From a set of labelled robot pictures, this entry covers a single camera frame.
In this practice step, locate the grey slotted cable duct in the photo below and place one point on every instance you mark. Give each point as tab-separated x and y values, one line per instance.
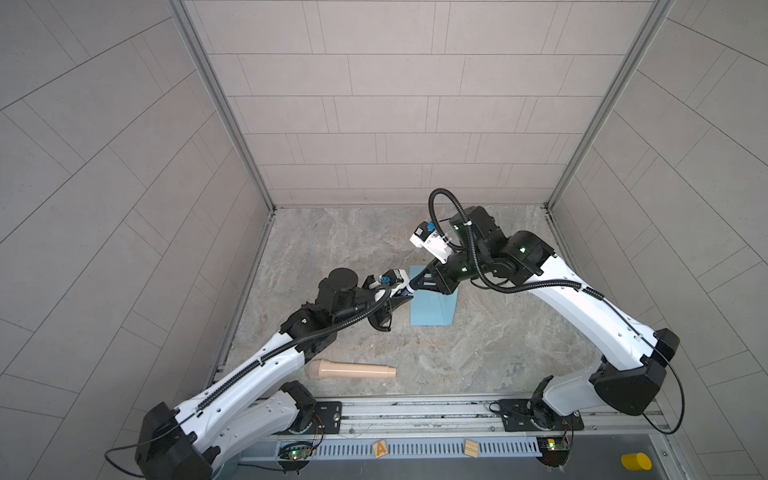
348	449

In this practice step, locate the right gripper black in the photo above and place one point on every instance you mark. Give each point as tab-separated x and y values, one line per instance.
439	278

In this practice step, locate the right circuit board with wires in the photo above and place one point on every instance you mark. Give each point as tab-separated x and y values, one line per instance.
555	451

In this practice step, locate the beige plastic toy microphone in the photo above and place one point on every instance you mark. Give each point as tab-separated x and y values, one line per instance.
328	369

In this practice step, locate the circuit board with wires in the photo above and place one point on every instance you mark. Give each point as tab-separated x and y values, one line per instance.
555	451
296	451

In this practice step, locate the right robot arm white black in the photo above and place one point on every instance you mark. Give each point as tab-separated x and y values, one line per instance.
468	246

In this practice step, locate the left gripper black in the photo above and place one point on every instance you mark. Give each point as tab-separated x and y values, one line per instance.
379	316

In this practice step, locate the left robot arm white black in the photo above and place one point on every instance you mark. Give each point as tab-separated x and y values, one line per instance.
195	439

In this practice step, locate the wooden letter A block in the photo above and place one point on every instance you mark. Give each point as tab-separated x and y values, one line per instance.
380	449

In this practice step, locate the teal paper envelope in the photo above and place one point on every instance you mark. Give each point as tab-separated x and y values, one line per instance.
431	307

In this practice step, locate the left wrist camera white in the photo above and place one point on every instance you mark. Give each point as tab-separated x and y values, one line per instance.
396	281

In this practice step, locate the left circuit board with wires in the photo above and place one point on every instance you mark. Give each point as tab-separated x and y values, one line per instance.
296	451

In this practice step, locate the plain wooden block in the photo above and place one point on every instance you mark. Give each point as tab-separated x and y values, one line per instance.
471	448

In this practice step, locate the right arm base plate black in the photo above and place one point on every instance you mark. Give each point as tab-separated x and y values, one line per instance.
517	417

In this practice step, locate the yellow cylinder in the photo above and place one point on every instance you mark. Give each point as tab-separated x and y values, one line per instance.
636	462

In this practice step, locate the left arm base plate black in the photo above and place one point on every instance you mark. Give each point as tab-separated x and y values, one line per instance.
323	417

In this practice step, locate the aluminium mounting rail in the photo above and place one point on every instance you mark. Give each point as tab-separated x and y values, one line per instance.
461	415

